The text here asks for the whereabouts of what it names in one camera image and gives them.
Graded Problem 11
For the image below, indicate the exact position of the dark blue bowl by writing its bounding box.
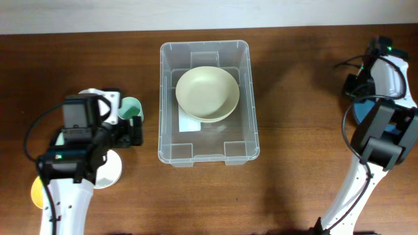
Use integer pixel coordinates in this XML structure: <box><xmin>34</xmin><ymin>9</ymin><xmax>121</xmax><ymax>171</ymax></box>
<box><xmin>353</xmin><ymin>100</ymin><xmax>401</xmax><ymax>134</ymax></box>

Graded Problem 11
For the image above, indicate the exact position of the mint green plastic cup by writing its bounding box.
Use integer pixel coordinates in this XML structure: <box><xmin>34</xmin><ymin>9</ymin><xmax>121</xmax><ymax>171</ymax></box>
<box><xmin>118</xmin><ymin>97</ymin><xmax>144</xmax><ymax>121</ymax></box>

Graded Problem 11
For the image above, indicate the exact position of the beige bowl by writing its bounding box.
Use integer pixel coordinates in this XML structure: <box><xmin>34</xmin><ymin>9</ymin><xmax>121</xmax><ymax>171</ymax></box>
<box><xmin>177</xmin><ymin>97</ymin><xmax>239</xmax><ymax>123</ymax></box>

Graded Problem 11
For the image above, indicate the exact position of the cream bowl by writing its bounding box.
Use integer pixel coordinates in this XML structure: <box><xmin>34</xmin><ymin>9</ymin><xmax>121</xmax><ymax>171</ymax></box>
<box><xmin>175</xmin><ymin>66</ymin><xmax>240</xmax><ymax>119</ymax></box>

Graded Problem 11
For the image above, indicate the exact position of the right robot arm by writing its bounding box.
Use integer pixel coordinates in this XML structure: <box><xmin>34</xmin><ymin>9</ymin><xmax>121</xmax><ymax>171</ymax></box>
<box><xmin>309</xmin><ymin>43</ymin><xmax>417</xmax><ymax>234</ymax></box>

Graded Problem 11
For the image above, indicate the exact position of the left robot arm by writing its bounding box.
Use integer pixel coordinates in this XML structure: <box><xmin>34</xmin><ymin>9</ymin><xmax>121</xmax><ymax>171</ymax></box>
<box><xmin>36</xmin><ymin>93</ymin><xmax>143</xmax><ymax>234</ymax></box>

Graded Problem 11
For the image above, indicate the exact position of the white small bowl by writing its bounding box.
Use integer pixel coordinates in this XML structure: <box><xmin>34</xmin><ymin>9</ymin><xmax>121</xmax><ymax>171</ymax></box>
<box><xmin>94</xmin><ymin>150</ymin><xmax>122</xmax><ymax>189</ymax></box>

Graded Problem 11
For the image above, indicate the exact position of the mint green small bowl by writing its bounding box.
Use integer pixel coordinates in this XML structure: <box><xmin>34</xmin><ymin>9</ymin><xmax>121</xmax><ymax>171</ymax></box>
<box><xmin>55</xmin><ymin>135</ymin><xmax>64</xmax><ymax>146</ymax></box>

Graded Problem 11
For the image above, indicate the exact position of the clear plastic storage bin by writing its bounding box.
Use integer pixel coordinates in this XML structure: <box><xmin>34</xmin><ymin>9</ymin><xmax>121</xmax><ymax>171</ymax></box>
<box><xmin>158</xmin><ymin>40</ymin><xmax>260</xmax><ymax>167</ymax></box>

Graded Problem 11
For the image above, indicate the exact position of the yellow small bowl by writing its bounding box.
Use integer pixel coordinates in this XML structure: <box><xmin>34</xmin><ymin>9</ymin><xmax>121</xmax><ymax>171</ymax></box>
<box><xmin>31</xmin><ymin>176</ymin><xmax>43</xmax><ymax>209</ymax></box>

